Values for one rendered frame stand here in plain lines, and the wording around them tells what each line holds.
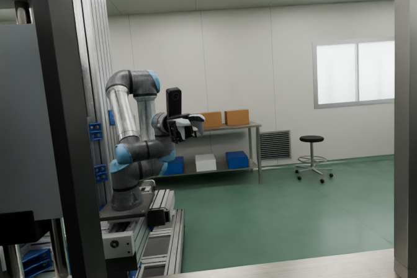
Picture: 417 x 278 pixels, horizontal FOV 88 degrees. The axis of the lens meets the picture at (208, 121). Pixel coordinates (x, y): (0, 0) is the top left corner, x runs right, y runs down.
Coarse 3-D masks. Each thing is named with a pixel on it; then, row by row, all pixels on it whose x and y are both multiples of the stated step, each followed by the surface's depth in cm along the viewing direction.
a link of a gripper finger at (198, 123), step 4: (188, 116) 65; (192, 116) 63; (196, 116) 61; (200, 116) 60; (192, 120) 64; (196, 120) 62; (200, 120) 60; (204, 120) 59; (192, 124) 66; (196, 124) 65; (200, 124) 63; (200, 128) 63; (200, 132) 64
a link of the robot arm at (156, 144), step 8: (160, 136) 82; (168, 136) 82; (152, 144) 80; (160, 144) 81; (168, 144) 82; (152, 152) 79; (160, 152) 81; (168, 152) 82; (160, 160) 83; (168, 160) 83
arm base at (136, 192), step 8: (136, 184) 103; (120, 192) 98; (128, 192) 99; (136, 192) 102; (112, 200) 100; (120, 200) 98; (128, 200) 98; (136, 200) 101; (112, 208) 99; (120, 208) 97; (128, 208) 98
